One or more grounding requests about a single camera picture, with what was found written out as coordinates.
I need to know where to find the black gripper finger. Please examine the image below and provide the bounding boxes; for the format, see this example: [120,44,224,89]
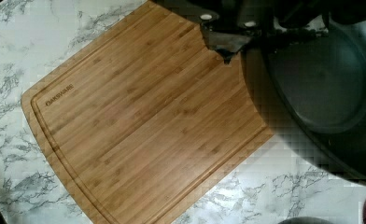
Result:
[199,14,258,64]

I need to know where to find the dark grey bowl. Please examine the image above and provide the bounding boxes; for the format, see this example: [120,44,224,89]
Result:
[241,21,366,186]

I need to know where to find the bamboo cutting board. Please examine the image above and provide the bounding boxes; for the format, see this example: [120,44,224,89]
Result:
[21,1,272,224]

